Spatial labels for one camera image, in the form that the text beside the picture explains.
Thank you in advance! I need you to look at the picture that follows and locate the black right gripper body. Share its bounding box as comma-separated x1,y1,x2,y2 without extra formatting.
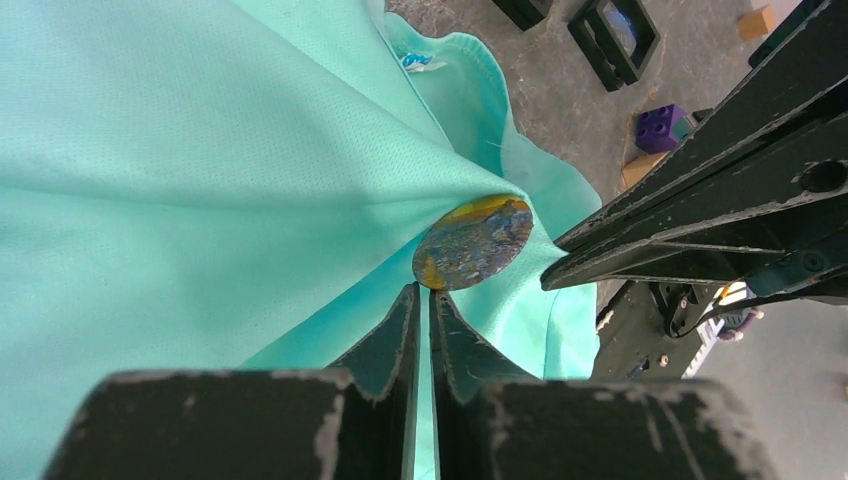
744,198,847,305

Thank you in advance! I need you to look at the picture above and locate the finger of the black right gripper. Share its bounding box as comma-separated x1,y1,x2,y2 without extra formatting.
541,115,847,290
556,1,847,252

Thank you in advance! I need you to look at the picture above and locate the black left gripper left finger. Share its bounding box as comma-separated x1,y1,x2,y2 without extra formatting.
45,283,421,479

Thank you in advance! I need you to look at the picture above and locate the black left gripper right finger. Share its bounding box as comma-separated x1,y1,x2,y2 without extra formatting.
429,291,776,479

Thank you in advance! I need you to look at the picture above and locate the orange round brooch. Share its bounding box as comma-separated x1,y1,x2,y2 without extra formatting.
411,194,534,291

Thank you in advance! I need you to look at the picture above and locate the mint green garment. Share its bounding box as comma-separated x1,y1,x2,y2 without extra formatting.
1,1,601,479

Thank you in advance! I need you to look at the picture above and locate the small wooden cube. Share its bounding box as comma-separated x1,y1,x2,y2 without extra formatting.
736,5,777,42
621,152,668,191

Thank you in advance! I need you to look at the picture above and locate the purple toy brick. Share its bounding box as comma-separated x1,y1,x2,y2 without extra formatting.
634,104,696,154

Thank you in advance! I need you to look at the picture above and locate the black square frame middle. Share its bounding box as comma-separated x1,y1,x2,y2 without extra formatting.
567,0,661,92

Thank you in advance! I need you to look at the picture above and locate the black square frame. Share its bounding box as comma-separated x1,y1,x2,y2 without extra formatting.
493,0,553,31
567,0,661,92

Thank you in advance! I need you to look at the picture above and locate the black square frame far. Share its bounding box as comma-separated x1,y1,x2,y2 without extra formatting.
493,0,553,31

